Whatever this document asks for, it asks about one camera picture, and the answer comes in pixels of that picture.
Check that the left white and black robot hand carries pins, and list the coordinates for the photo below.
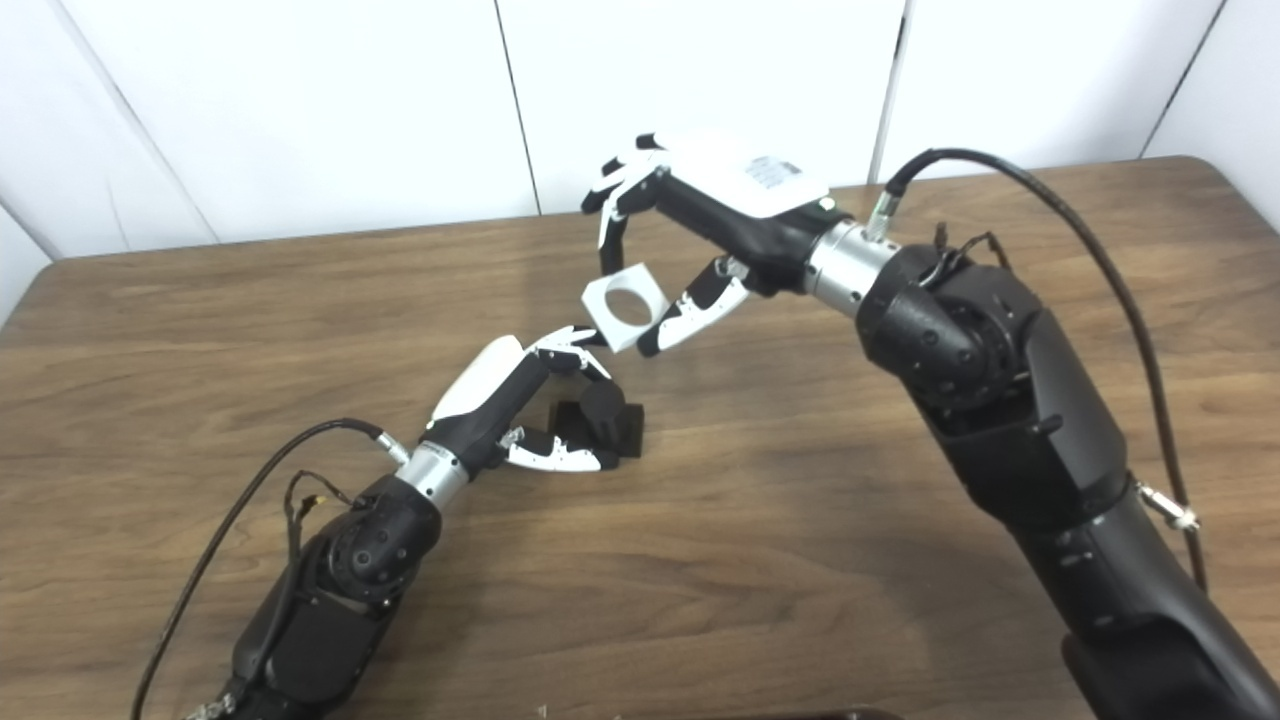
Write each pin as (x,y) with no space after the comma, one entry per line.
(490,395)

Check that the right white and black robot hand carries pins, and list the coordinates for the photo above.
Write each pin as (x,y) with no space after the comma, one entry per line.
(740,200)

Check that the black peg with square base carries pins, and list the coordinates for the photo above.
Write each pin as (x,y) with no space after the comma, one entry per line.
(610,420)

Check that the white square piece with hole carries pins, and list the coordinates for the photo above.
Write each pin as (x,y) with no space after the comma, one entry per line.
(602,310)

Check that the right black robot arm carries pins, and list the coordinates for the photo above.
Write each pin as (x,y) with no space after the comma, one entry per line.
(1010,400)

